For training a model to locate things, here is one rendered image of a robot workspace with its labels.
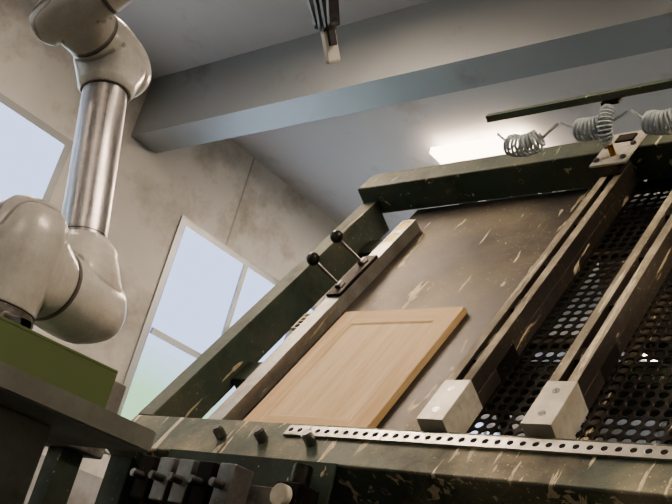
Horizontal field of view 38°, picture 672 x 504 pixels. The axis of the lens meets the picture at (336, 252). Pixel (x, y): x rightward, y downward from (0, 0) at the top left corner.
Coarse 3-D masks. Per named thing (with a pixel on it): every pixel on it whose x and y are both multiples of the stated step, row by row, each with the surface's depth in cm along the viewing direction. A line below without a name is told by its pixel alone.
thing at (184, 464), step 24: (144, 456) 211; (168, 456) 222; (192, 456) 217; (216, 456) 212; (240, 456) 207; (144, 480) 207; (168, 480) 203; (192, 480) 194; (216, 480) 190; (240, 480) 193; (264, 480) 200; (288, 480) 196; (312, 480) 192
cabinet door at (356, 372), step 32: (352, 320) 252; (384, 320) 245; (416, 320) 238; (448, 320) 231; (320, 352) 243; (352, 352) 237; (384, 352) 230; (416, 352) 224; (288, 384) 235; (320, 384) 229; (352, 384) 223; (384, 384) 217; (256, 416) 227; (288, 416) 221; (320, 416) 216; (352, 416) 211; (384, 416) 208
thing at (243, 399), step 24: (384, 240) 286; (408, 240) 288; (384, 264) 279; (360, 288) 270; (312, 312) 261; (336, 312) 262; (288, 336) 254; (312, 336) 254; (288, 360) 246; (264, 384) 240; (240, 408) 233
